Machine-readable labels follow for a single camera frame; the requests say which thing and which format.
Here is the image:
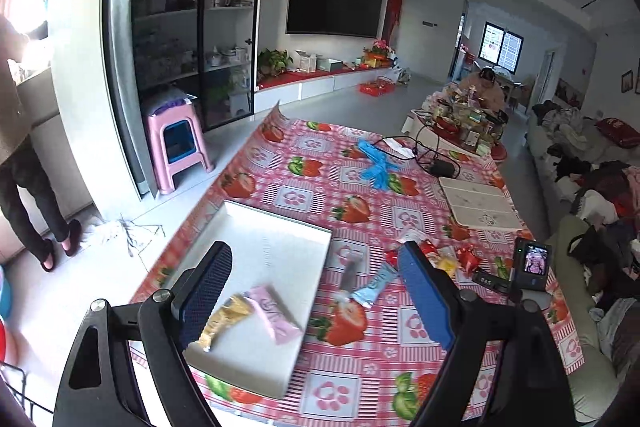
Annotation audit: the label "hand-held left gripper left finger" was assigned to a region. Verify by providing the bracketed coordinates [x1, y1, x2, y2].
[52, 241, 234, 427]

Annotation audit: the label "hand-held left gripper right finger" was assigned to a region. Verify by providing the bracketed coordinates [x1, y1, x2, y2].
[397, 241, 583, 427]

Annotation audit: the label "white rectangular tray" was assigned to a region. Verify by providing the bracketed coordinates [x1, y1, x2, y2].
[182, 199, 333, 400]

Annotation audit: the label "grey sofa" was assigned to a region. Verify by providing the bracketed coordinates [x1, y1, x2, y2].
[527, 107, 640, 423]

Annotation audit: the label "blue snack packet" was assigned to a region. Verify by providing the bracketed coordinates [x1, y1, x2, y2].
[350, 263, 401, 309]

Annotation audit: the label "pink snack packet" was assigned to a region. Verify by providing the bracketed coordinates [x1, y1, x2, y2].
[247, 285, 303, 345]

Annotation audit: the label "white folding board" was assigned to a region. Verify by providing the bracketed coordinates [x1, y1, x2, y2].
[439, 177, 523, 230]

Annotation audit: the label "pile of clothes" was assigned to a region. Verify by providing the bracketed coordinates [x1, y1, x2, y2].
[532, 99, 640, 323]

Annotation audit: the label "white mop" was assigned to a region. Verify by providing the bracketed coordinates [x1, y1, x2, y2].
[82, 217, 166, 258]

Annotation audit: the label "black power adapter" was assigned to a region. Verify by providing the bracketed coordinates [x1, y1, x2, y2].
[429, 159, 458, 178]

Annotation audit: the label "blue disposable gloves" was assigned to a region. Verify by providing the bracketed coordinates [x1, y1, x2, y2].
[356, 139, 403, 195]

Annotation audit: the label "pink plastic stool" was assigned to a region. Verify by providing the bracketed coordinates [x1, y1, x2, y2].
[142, 109, 216, 195]

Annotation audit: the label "strawberry print tablecloth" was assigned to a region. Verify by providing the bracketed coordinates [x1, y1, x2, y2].
[130, 102, 586, 427]

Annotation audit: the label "red pillow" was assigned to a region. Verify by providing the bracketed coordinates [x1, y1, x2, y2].
[595, 117, 636, 148]

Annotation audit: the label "low table with groceries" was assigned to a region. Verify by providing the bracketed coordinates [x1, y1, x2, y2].
[402, 84, 508, 162]

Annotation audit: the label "purple patterned cloth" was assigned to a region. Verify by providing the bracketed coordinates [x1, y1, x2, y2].
[142, 87, 198, 118]

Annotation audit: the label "red basket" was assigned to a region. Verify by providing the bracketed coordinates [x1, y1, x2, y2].
[359, 77, 396, 98]

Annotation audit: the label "black framed window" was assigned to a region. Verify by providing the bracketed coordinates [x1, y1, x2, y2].
[478, 22, 525, 70]

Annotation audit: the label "white low television bench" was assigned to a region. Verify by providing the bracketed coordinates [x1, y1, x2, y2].
[252, 64, 401, 112]

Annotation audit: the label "green potted plant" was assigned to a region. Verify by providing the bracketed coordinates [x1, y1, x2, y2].
[257, 48, 293, 80]

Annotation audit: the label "pink flower pot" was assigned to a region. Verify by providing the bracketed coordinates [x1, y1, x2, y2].
[365, 39, 393, 68]

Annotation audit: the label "glass display cabinet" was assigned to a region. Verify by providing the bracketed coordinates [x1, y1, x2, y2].
[102, 0, 271, 198]

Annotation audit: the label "black cable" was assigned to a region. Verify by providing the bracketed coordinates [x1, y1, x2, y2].
[380, 127, 443, 168]

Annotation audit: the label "wide wall picture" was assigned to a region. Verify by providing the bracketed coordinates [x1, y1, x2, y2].
[555, 78, 583, 108]

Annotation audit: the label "black wire rack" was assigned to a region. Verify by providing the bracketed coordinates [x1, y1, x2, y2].
[0, 362, 56, 427]

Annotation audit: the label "red wall hanging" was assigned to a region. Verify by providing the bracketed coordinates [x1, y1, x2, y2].
[387, 0, 407, 58]

